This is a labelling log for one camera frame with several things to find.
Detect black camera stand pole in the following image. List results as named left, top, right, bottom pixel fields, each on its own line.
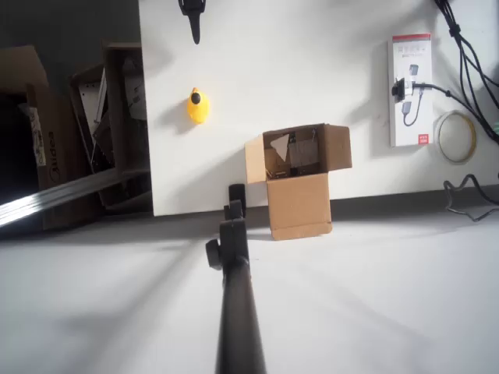
left=205, top=183, right=268, bottom=374

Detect small black white camera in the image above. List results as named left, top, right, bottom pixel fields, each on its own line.
left=391, top=76, right=415, bottom=104

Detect wavy black cable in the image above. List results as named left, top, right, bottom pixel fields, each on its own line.
left=443, top=173, right=499, bottom=223

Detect white perforated metal bracket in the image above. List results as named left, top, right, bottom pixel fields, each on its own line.
left=76, top=79, right=107, bottom=132

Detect black camera cable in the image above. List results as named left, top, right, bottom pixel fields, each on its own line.
left=412, top=80, right=499, bottom=143

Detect white red product box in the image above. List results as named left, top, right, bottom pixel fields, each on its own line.
left=387, top=33, right=436, bottom=148

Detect clear tape roll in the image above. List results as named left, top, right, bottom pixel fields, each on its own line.
left=433, top=110, right=478, bottom=167

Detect small open cardboard box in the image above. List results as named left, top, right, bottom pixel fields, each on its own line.
left=244, top=122, right=353, bottom=242

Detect yellow rubber duck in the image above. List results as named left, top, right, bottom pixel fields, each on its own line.
left=186, top=87, right=211, bottom=125

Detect cardboard box with metal parts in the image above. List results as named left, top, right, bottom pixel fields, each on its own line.
left=67, top=41, right=154, bottom=213

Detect brown Midea cardboard box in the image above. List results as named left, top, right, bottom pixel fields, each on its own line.
left=0, top=45, right=99, bottom=231

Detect aluminium profile rails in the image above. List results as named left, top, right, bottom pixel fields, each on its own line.
left=0, top=167, right=122, bottom=229

